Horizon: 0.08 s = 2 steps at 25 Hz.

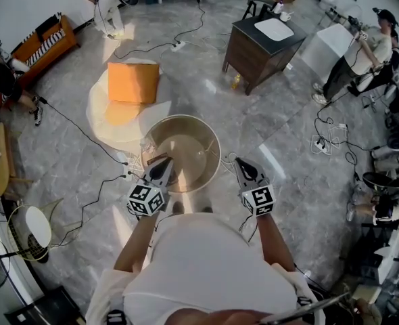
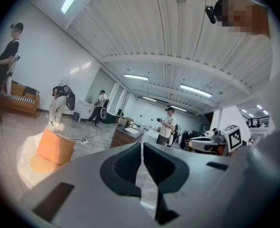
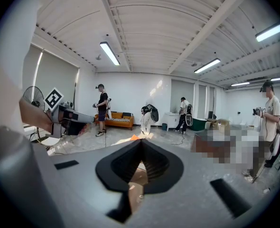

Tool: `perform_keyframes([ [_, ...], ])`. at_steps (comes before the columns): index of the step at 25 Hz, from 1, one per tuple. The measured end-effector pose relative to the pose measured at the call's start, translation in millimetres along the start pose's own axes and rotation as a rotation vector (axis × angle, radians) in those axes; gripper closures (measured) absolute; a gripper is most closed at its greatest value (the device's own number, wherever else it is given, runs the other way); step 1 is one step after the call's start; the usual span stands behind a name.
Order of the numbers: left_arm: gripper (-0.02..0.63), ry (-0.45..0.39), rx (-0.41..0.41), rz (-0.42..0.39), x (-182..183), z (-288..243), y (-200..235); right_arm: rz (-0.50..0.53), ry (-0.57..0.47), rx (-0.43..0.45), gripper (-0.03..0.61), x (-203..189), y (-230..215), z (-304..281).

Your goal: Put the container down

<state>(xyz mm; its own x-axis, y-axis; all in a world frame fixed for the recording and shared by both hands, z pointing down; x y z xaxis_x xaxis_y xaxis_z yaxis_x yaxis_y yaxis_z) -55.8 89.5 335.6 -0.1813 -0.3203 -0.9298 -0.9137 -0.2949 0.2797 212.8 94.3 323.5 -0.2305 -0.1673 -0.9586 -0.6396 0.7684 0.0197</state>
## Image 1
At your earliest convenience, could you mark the silver metal bar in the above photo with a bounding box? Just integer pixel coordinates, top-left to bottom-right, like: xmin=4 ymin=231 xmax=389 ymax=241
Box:
xmin=259 ymin=292 xmax=351 ymax=325

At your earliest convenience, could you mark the person's left forearm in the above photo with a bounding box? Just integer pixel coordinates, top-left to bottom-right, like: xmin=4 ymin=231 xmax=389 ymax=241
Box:
xmin=113 ymin=211 xmax=160 ymax=274

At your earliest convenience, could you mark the white round lounge chair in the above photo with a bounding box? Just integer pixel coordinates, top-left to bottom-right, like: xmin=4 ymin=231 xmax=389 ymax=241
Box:
xmin=86 ymin=57 xmax=173 ymax=152

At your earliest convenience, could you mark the person's white shirt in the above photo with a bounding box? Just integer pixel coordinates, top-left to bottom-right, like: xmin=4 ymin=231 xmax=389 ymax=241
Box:
xmin=87 ymin=211 xmax=322 ymax=325

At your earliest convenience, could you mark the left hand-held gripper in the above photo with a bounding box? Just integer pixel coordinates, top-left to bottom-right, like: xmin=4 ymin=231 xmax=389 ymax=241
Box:
xmin=126 ymin=156 xmax=174 ymax=218

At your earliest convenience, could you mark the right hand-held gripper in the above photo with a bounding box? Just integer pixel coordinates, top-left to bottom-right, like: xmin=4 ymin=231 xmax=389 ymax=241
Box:
xmin=234 ymin=156 xmax=277 ymax=218

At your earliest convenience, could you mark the black round fan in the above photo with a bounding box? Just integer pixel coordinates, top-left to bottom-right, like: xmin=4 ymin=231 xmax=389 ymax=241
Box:
xmin=361 ymin=170 xmax=399 ymax=196

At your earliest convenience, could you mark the orange wooden bench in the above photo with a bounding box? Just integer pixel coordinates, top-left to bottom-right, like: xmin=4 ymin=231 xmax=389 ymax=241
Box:
xmin=0 ymin=12 xmax=81 ymax=105

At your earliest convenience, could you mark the orange square cushion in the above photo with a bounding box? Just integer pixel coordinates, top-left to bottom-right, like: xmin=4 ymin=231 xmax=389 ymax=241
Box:
xmin=107 ymin=62 xmax=161 ymax=105

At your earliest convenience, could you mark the beige round container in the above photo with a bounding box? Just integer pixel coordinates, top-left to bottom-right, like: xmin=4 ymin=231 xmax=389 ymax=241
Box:
xmin=140 ymin=114 xmax=222 ymax=194

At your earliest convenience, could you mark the black box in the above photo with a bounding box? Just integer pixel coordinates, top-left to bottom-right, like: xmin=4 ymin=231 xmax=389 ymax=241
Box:
xmin=3 ymin=284 xmax=86 ymax=325

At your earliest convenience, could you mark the long black cable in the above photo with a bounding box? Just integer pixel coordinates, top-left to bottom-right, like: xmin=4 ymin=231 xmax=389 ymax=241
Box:
xmin=38 ymin=95 xmax=130 ymax=167
xmin=49 ymin=173 xmax=133 ymax=248
xmin=112 ymin=0 xmax=208 ymax=60

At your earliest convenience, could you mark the white box appliance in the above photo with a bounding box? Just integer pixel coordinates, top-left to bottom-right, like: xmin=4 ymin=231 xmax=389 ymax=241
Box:
xmin=300 ymin=23 xmax=356 ymax=74

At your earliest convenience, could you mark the dark wooden sink cabinet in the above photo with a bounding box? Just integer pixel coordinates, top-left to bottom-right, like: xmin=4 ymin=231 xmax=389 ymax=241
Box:
xmin=222 ymin=14 xmax=308 ymax=96

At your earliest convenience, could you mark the person's right forearm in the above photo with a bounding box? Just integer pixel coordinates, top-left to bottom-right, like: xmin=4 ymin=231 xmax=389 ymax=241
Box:
xmin=255 ymin=213 xmax=297 ymax=272

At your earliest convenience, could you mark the round wooden side table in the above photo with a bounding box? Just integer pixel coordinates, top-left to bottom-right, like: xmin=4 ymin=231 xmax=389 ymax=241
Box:
xmin=0 ymin=122 xmax=18 ymax=198

